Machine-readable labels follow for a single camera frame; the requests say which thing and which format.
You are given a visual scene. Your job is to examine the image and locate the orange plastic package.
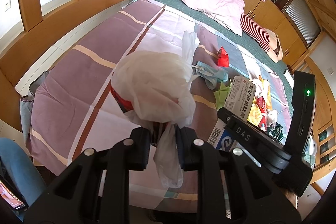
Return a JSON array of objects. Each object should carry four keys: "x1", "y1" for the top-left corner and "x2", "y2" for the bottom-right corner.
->
[{"x1": 259, "y1": 76, "x2": 273, "y2": 110}]

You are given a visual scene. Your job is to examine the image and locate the white blue medicine box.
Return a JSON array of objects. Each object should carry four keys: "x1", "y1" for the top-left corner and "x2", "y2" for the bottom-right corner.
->
[{"x1": 208, "y1": 76, "x2": 256, "y2": 152}]

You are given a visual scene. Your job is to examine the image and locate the green paper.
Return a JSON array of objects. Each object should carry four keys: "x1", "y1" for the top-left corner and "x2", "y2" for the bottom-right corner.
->
[{"x1": 214, "y1": 79, "x2": 232, "y2": 110}]

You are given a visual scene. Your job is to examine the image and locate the light blue face mask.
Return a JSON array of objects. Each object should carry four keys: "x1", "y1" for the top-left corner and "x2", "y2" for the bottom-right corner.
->
[{"x1": 191, "y1": 61, "x2": 229, "y2": 90}]

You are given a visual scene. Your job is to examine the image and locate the red paper scrap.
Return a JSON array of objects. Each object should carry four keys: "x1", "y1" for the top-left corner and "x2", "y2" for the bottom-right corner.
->
[{"x1": 217, "y1": 47, "x2": 230, "y2": 68}]

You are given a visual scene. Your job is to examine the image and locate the white plastic bag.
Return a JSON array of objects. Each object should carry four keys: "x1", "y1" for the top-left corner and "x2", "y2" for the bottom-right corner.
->
[{"x1": 110, "y1": 32, "x2": 199, "y2": 188}]

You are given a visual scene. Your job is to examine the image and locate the dark green foil bag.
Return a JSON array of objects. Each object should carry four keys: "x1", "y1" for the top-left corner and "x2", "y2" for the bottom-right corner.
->
[{"x1": 266, "y1": 122, "x2": 284, "y2": 141}]

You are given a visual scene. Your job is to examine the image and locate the yellow snack bag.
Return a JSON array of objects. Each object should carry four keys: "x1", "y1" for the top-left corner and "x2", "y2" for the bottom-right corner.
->
[{"x1": 247, "y1": 103, "x2": 263, "y2": 126}]

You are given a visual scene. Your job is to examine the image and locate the white mite vacuum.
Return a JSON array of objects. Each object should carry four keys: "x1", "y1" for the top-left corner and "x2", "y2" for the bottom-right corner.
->
[{"x1": 307, "y1": 135, "x2": 318, "y2": 156}]

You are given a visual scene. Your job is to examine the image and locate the white flat board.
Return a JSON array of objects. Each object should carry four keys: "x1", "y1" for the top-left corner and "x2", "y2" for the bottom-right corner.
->
[{"x1": 284, "y1": 69, "x2": 294, "y2": 89}]

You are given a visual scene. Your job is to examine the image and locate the person leg blue jeans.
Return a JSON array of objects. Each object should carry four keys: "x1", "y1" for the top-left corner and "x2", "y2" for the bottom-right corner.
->
[{"x1": 0, "y1": 137, "x2": 47, "y2": 222}]

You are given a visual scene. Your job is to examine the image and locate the striped pink grey bedsheet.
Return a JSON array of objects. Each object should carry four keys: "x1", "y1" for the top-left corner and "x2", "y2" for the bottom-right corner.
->
[{"x1": 26, "y1": 0, "x2": 295, "y2": 209}]

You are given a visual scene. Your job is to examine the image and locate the green patterned mattress mat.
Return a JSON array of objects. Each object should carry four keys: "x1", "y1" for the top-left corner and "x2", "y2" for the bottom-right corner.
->
[{"x1": 155, "y1": 0, "x2": 293, "y2": 114}]

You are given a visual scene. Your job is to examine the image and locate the striped plush doll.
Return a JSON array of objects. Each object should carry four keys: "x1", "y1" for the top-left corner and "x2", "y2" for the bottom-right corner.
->
[{"x1": 240, "y1": 13, "x2": 283, "y2": 63}]

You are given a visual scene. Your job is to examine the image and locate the wooden bunk bed frame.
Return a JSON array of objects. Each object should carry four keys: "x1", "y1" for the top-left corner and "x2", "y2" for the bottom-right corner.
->
[{"x1": 0, "y1": 0, "x2": 336, "y2": 196}]

